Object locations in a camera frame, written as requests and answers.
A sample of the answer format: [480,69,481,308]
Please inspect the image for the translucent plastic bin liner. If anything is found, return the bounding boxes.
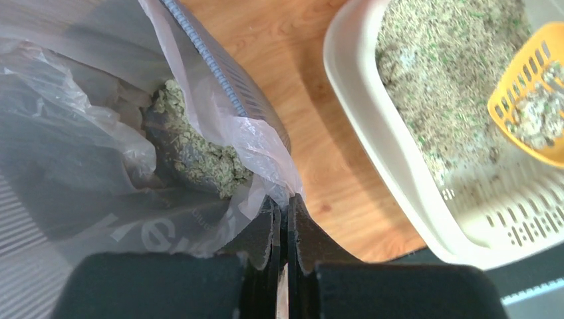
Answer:
[0,0,305,274]

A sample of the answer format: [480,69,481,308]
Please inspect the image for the grey mesh trash bin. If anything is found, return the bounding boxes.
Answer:
[0,0,293,319]

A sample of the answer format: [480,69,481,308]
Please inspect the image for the yellow litter scoop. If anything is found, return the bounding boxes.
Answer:
[487,22,564,170]

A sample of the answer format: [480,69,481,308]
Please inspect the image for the litter clumps in bin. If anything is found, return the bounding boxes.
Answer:
[143,79,253,199]

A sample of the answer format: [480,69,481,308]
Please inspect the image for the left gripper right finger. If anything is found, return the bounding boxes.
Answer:
[287,194,359,318]

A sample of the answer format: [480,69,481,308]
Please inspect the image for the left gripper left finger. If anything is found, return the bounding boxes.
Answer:
[221,196,281,318]

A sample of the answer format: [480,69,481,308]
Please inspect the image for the cat litter granules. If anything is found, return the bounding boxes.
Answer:
[375,1,531,185]

